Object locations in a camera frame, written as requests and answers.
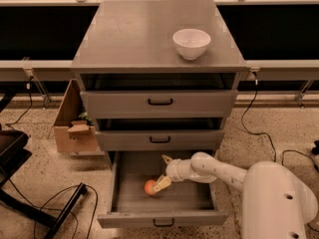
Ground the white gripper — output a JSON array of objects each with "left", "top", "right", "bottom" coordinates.
[{"left": 152, "top": 154, "right": 193, "bottom": 194}]

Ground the orange fruit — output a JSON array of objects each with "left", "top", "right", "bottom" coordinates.
[{"left": 144, "top": 179, "right": 156, "bottom": 195}]

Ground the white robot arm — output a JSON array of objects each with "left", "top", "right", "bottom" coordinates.
[{"left": 145, "top": 152, "right": 318, "bottom": 239}]

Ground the bottom grey open drawer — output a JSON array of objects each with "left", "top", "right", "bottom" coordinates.
[{"left": 98, "top": 151, "right": 227, "bottom": 228}]

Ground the middle grey drawer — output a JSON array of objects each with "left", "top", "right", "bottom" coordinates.
[{"left": 96, "top": 129, "right": 224, "bottom": 151}]

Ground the grey drawer cabinet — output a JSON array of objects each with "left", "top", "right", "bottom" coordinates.
[{"left": 70, "top": 0, "right": 248, "bottom": 124}]

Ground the top grey drawer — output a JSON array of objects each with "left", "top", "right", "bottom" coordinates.
[{"left": 81, "top": 91, "right": 237, "bottom": 119}]

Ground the brown cardboard box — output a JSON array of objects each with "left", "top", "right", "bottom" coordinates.
[{"left": 54, "top": 80, "right": 99, "bottom": 154}]

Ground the white ceramic bowl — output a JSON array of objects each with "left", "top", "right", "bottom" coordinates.
[{"left": 172, "top": 29, "right": 211, "bottom": 60}]

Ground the black chair base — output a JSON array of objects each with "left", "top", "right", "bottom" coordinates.
[{"left": 0, "top": 96, "right": 97, "bottom": 239}]

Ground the black cable left floor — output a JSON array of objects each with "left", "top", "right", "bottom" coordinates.
[{"left": 8, "top": 177, "right": 100, "bottom": 239}]

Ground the black cable floor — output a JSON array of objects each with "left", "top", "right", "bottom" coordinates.
[
  {"left": 8, "top": 177, "right": 100, "bottom": 239},
  {"left": 281, "top": 149, "right": 319, "bottom": 233}
]

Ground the black adapter cable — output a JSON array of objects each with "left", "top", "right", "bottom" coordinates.
[{"left": 240, "top": 78, "right": 278, "bottom": 163}]

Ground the black cable right floor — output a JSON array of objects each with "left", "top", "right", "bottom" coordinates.
[{"left": 281, "top": 149, "right": 319, "bottom": 233}]

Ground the black cable left wall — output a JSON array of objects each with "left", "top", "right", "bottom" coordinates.
[{"left": 5, "top": 76, "right": 35, "bottom": 128}]

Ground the grey window rail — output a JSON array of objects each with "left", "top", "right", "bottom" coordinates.
[{"left": 0, "top": 60, "right": 319, "bottom": 82}]

